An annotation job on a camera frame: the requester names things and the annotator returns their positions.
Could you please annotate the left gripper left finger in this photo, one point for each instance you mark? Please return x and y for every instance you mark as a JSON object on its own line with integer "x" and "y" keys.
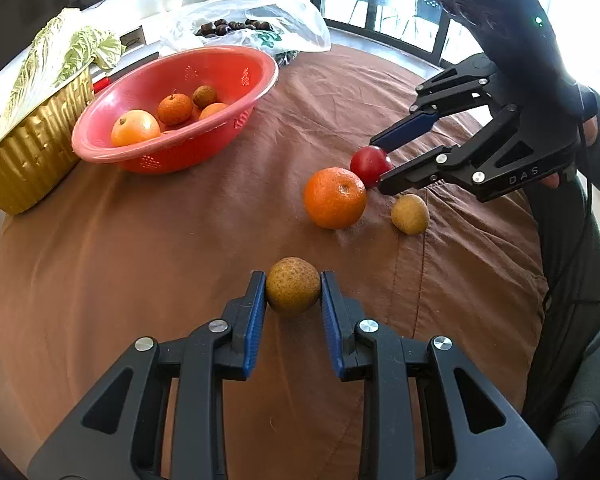
{"x": 157, "y": 412}

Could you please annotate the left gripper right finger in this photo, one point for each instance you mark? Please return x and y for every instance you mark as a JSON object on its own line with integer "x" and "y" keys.
{"x": 429, "y": 395}

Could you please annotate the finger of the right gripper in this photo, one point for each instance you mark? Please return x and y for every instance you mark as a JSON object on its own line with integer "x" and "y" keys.
{"x": 459, "y": 88}
{"x": 440, "y": 164}

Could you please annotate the red tomato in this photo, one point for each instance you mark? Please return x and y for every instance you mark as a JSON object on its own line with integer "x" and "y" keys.
{"x": 369, "y": 164}

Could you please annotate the brown longan fruit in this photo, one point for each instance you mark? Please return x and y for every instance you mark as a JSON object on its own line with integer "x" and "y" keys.
{"x": 293, "y": 286}
{"x": 410, "y": 214}

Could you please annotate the person right hand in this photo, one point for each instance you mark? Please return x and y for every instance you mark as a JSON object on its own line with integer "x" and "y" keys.
{"x": 552, "y": 181}

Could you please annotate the grey chair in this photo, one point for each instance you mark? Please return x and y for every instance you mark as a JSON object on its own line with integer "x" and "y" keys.
{"x": 562, "y": 404}

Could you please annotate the large orange on table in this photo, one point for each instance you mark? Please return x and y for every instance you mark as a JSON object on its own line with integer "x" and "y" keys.
{"x": 335, "y": 198}

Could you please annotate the brown tablecloth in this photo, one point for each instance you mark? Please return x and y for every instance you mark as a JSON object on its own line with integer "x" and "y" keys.
{"x": 110, "y": 256}

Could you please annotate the clear plastic bag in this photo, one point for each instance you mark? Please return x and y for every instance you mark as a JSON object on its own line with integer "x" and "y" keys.
{"x": 280, "y": 28}

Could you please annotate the red plastic colander bowl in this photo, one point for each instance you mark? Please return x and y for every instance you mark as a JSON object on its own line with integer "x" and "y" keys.
{"x": 240, "y": 75}

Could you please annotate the dark chestnuts pile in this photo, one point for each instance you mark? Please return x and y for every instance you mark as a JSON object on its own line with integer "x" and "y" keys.
{"x": 223, "y": 27}

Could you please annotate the small yellowish fruit in bowl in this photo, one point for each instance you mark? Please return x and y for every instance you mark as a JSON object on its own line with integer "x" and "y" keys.
{"x": 204, "y": 96}

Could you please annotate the gold foil tray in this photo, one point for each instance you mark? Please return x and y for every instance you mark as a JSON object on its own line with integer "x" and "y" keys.
{"x": 37, "y": 153}

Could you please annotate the napa cabbage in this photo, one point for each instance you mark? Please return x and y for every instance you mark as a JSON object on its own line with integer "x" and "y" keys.
{"x": 68, "y": 43}

